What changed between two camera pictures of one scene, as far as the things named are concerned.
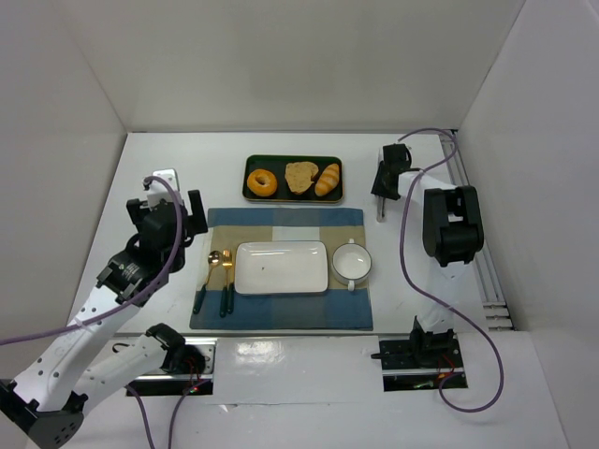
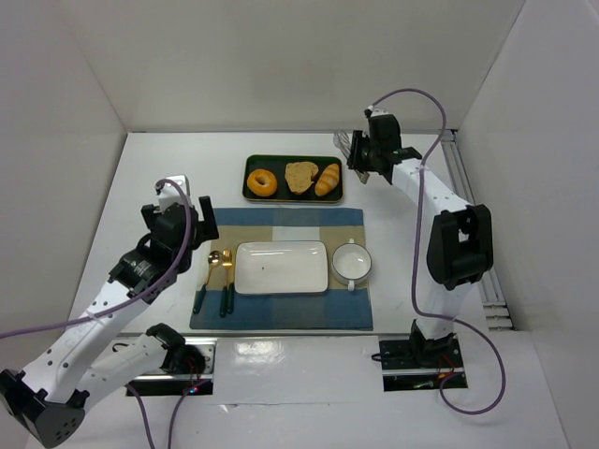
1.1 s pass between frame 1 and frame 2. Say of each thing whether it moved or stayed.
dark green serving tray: stayed
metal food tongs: moved
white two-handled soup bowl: stayed
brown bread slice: stayed
